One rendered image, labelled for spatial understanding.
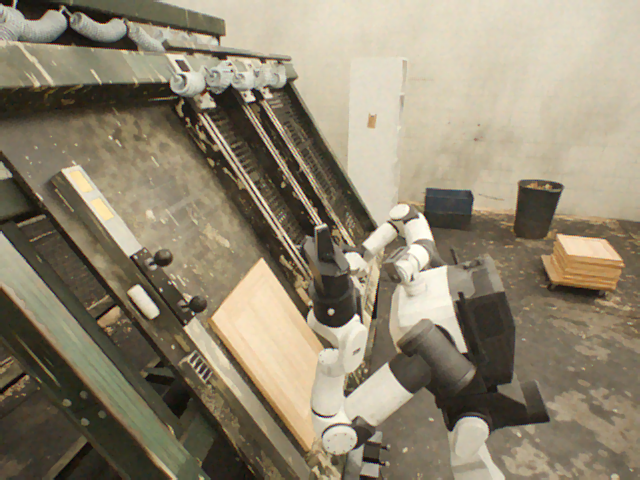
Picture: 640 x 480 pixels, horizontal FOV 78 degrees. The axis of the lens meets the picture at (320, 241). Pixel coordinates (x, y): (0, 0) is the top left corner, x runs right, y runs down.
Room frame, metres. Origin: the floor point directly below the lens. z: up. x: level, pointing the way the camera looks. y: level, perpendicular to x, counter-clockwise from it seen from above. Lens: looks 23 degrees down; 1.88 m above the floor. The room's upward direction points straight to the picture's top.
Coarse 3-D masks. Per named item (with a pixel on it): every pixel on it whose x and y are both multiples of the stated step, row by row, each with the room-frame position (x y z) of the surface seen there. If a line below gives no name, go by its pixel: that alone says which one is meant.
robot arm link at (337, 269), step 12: (312, 240) 0.70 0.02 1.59; (312, 252) 0.66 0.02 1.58; (336, 252) 0.65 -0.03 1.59; (312, 264) 0.64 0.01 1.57; (324, 264) 0.62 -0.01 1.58; (336, 264) 0.62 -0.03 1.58; (348, 264) 0.61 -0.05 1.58; (324, 276) 0.60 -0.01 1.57; (336, 276) 0.59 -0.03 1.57; (348, 276) 0.61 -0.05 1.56; (312, 288) 0.67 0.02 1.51; (324, 288) 0.61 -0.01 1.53; (336, 288) 0.62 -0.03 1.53; (348, 288) 0.65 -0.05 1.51; (312, 300) 0.65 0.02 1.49; (324, 300) 0.63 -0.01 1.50; (336, 300) 0.63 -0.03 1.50; (348, 300) 0.64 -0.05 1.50; (324, 312) 0.63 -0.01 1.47; (336, 312) 0.63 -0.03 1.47
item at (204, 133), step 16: (176, 64) 1.38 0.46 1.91; (224, 64) 1.38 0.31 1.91; (208, 96) 1.44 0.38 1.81; (176, 112) 1.39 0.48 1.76; (192, 112) 1.38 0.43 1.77; (192, 128) 1.38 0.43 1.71; (208, 128) 1.37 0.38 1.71; (208, 144) 1.37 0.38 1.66; (224, 144) 1.40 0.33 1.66; (208, 160) 1.37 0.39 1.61; (224, 160) 1.36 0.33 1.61; (224, 176) 1.36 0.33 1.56; (240, 176) 1.35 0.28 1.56; (240, 192) 1.35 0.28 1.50; (256, 192) 1.38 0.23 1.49; (240, 208) 1.35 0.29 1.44; (256, 208) 1.33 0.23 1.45; (256, 224) 1.33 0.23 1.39; (272, 224) 1.33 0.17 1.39; (272, 240) 1.32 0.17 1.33; (288, 240) 1.36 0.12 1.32; (288, 256) 1.31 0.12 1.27; (288, 272) 1.31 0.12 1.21; (304, 272) 1.31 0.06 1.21; (304, 288) 1.30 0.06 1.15
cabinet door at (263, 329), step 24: (264, 264) 1.22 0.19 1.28; (240, 288) 1.04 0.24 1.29; (264, 288) 1.14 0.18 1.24; (216, 312) 0.90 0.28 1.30; (240, 312) 0.97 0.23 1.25; (264, 312) 1.06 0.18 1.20; (288, 312) 1.16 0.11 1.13; (240, 336) 0.91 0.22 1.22; (264, 336) 0.99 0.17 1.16; (288, 336) 1.07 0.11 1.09; (312, 336) 1.18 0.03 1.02; (240, 360) 0.86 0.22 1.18; (264, 360) 0.92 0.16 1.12; (288, 360) 1.00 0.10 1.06; (312, 360) 1.09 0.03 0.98; (264, 384) 0.85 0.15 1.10; (288, 384) 0.93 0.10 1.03; (312, 384) 1.01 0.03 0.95; (288, 408) 0.86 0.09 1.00; (312, 432) 0.87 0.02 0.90
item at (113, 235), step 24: (72, 168) 0.84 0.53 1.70; (72, 192) 0.81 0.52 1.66; (96, 192) 0.84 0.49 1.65; (96, 216) 0.80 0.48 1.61; (120, 240) 0.80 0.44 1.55; (120, 264) 0.79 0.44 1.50; (144, 288) 0.78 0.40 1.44; (168, 312) 0.77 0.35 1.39; (192, 336) 0.76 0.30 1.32; (216, 360) 0.77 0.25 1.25; (216, 384) 0.75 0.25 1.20; (240, 384) 0.77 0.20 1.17; (240, 408) 0.73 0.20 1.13; (264, 432) 0.72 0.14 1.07; (288, 456) 0.72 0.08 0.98
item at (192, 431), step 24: (0, 192) 0.75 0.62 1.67; (24, 192) 0.79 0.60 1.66; (0, 216) 0.71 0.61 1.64; (24, 216) 0.77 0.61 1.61; (24, 240) 0.73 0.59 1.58; (48, 264) 0.72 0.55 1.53; (72, 312) 0.69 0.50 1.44; (96, 336) 0.68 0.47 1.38; (120, 360) 0.68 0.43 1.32; (144, 384) 0.68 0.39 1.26; (168, 408) 0.68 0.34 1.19; (192, 408) 0.74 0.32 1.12; (192, 432) 0.66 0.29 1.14; (216, 432) 0.70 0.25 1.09; (192, 456) 0.62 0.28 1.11
